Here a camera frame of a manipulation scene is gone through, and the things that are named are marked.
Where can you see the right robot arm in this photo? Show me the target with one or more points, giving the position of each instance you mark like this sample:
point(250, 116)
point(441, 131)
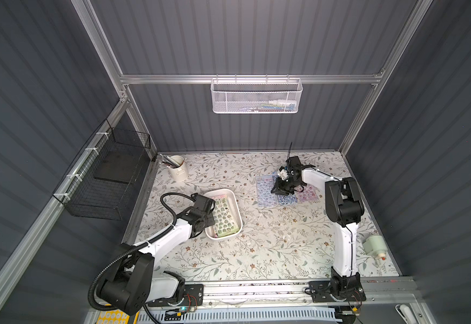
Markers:
point(344, 208)

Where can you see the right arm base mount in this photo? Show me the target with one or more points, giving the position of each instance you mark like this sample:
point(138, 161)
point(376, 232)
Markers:
point(336, 290)

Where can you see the yellow calculator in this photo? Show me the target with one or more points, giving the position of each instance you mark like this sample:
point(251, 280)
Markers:
point(116, 317)

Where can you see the green sticker sheet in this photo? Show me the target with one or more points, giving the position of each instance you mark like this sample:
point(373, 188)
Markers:
point(225, 222)

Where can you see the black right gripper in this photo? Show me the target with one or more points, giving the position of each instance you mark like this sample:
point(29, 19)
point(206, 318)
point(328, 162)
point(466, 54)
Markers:
point(281, 187)

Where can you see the cream metal pen bucket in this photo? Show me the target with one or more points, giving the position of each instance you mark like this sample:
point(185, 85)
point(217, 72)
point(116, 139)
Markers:
point(179, 173)

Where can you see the pink 3D sticker sheet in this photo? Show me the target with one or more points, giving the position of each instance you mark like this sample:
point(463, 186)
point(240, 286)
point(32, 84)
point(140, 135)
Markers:
point(308, 194)

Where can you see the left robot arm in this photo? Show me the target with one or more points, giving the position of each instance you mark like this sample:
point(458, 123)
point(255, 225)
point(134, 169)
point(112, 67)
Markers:
point(131, 280)

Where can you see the items in white basket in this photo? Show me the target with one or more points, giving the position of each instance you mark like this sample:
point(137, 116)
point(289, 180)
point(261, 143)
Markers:
point(271, 106)

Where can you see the white slotted cable duct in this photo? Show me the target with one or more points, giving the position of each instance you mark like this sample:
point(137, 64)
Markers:
point(255, 315)

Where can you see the white plastic storage tray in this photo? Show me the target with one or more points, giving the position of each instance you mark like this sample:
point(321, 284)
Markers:
point(234, 209)

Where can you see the white wire wall basket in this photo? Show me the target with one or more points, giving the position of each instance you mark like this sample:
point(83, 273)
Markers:
point(229, 95)

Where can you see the black wire wall basket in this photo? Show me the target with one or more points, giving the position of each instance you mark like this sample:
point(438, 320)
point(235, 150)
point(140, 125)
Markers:
point(108, 180)

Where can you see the white object bottom right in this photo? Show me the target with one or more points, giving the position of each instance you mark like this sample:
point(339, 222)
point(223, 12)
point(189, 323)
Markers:
point(406, 314)

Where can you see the light blue sticker sheet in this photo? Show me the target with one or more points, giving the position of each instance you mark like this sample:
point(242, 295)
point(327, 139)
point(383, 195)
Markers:
point(265, 198)

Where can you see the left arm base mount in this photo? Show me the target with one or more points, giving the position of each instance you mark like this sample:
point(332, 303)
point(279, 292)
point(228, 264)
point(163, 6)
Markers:
point(187, 295)

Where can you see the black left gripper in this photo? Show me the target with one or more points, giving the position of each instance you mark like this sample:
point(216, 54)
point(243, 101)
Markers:
point(208, 219)

